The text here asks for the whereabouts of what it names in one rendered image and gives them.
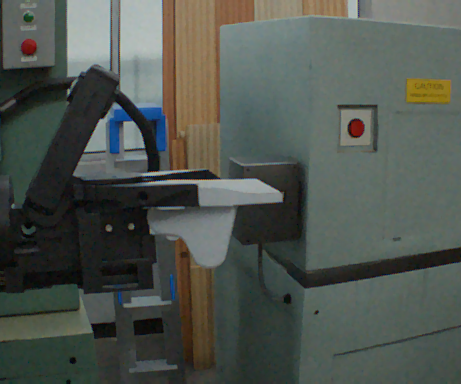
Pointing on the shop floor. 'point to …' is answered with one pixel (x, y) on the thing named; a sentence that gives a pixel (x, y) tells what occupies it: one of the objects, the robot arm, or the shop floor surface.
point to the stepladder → (124, 306)
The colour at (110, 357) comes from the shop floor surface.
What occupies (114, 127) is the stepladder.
